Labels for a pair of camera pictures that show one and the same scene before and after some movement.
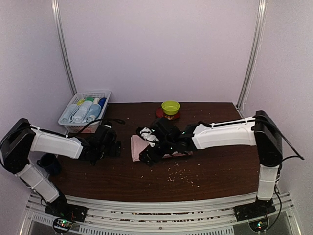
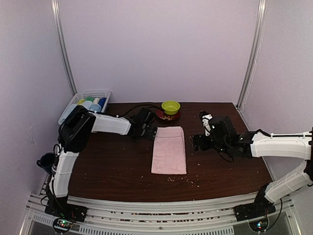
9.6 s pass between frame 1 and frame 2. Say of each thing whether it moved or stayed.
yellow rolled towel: stayed
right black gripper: moved
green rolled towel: stayed
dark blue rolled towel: stayed
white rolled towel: stayed
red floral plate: stayed
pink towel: moved
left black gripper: moved
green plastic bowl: stayed
